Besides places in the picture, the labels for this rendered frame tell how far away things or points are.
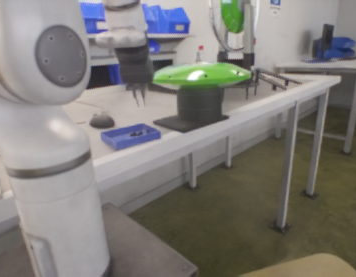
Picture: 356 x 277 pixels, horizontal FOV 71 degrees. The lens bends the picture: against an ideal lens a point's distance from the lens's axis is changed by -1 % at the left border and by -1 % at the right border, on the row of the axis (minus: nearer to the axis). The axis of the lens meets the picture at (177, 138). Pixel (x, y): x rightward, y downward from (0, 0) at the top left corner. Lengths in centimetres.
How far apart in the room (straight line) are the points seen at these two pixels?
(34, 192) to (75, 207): 5
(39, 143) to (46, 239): 11
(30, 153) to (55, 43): 11
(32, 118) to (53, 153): 6
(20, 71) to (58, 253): 20
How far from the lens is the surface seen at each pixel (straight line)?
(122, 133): 73
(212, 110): 78
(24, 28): 25
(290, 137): 158
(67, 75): 26
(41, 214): 32
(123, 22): 52
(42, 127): 32
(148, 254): 42
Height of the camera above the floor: 114
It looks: 20 degrees down
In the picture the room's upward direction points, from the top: 3 degrees counter-clockwise
